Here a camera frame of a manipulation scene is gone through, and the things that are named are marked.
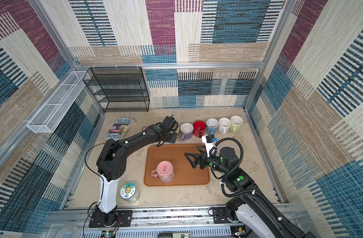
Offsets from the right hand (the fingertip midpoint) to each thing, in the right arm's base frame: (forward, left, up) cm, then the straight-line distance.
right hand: (191, 153), depth 71 cm
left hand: (+21, +10, -15) cm, 28 cm away
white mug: (+30, -25, -16) cm, 42 cm away
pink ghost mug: (-4, +14, -11) cm, 18 cm away
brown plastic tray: (-2, +4, -22) cm, 22 cm away
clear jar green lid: (-13, +31, -14) cm, 36 cm away
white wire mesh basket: (+13, +67, +12) cm, 70 cm away
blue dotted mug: (+28, -16, -15) cm, 35 cm away
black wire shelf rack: (+57, +50, -5) cm, 76 cm away
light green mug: (+29, -32, -14) cm, 46 cm away
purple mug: (+28, +1, -19) cm, 34 cm away
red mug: (+30, -8, -19) cm, 36 cm away
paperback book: (+32, +48, -19) cm, 61 cm away
